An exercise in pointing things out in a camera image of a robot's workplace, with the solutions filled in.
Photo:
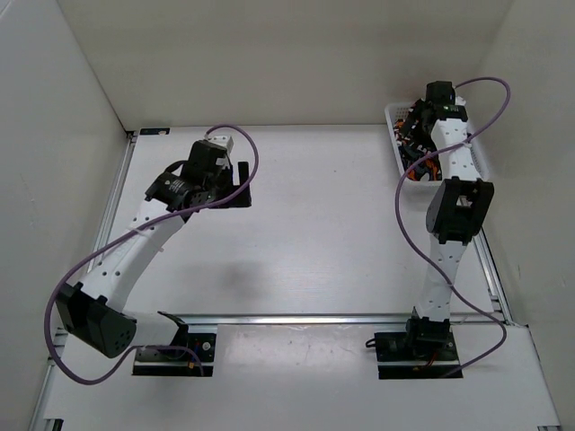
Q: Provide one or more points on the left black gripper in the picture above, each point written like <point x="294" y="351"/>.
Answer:
<point x="227" y="174"/>

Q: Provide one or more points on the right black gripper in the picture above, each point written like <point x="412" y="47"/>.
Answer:
<point x="417" y="116"/>

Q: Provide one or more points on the orange camouflage shorts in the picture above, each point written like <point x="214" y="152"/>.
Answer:
<point x="414" y="143"/>

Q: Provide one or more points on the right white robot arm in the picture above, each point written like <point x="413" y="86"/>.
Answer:
<point x="454" y="216"/>

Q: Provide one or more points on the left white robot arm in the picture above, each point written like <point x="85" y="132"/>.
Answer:
<point x="94" y="308"/>

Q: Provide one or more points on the white plastic mesh basket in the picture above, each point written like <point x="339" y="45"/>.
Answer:
<point x="399" y="110"/>

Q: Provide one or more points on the dark corner label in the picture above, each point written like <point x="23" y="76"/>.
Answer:
<point x="154" y="131"/>

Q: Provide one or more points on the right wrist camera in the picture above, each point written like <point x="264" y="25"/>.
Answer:
<point x="458" y="101"/>

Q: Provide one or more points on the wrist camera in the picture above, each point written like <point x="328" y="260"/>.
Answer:
<point x="224" y="141"/>
<point x="458" y="101"/>

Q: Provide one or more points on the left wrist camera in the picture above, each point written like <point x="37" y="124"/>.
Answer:
<point x="224" y="141"/>

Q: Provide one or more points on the front aluminium rail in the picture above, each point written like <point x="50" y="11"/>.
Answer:
<point x="293" y="319"/>

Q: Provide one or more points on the left aluminium rail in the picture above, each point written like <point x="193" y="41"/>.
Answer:
<point x="112" y="204"/>

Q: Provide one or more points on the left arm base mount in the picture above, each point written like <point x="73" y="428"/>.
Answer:
<point x="191" y="353"/>

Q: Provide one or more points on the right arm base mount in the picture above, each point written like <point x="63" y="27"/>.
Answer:
<point x="425" y="350"/>

